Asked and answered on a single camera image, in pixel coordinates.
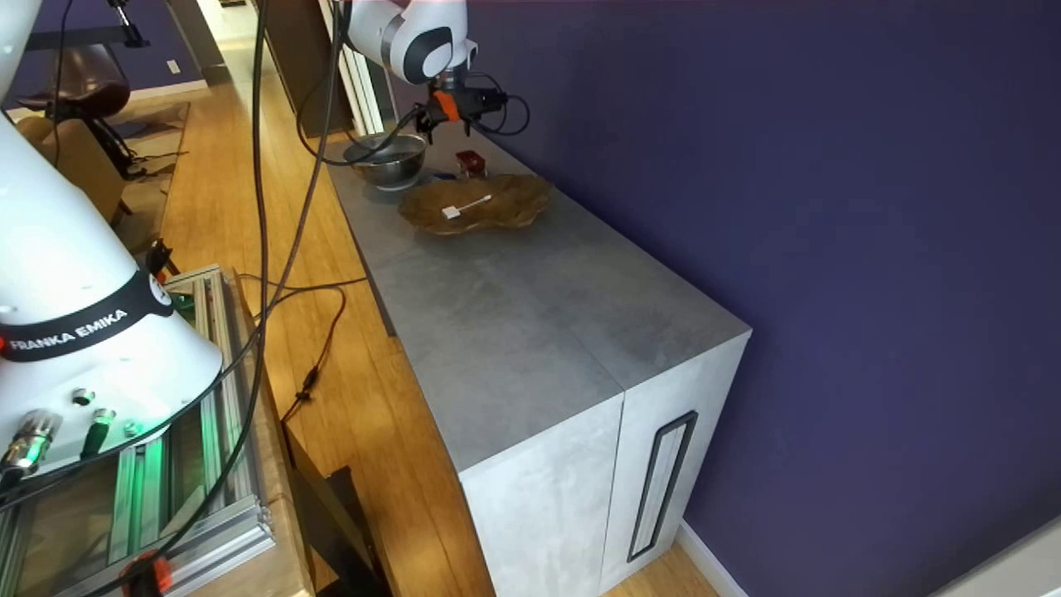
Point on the black box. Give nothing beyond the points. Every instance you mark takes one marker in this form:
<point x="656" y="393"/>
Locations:
<point x="342" y="532"/>

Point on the round metal bowl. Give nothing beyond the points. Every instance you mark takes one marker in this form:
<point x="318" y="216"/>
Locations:
<point x="391" y="166"/>

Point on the grey concrete-look cabinet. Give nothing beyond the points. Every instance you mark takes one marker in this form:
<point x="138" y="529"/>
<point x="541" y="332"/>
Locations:
<point x="531" y="319"/>

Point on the orange clamp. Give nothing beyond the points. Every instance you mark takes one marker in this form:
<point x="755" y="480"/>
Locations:
<point x="150" y="572"/>

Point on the dark red chair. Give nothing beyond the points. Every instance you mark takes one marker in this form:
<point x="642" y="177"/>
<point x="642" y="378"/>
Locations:
<point x="86" y="84"/>

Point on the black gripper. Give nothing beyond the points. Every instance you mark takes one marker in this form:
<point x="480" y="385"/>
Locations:
<point x="455" y="99"/>

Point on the white wall outlet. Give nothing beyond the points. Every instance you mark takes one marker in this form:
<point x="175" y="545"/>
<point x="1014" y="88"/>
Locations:
<point x="173" y="68"/>

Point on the black desk top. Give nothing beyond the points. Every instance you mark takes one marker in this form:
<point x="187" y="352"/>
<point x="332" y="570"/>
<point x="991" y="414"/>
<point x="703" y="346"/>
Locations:
<point x="78" y="39"/>

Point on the dark brown door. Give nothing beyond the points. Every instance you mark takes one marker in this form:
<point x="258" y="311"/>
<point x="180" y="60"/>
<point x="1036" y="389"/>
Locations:
<point x="299" y="68"/>

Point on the brown wooden dish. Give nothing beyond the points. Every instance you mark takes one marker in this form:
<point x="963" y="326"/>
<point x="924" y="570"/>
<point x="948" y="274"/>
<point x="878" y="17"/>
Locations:
<point x="509" y="203"/>

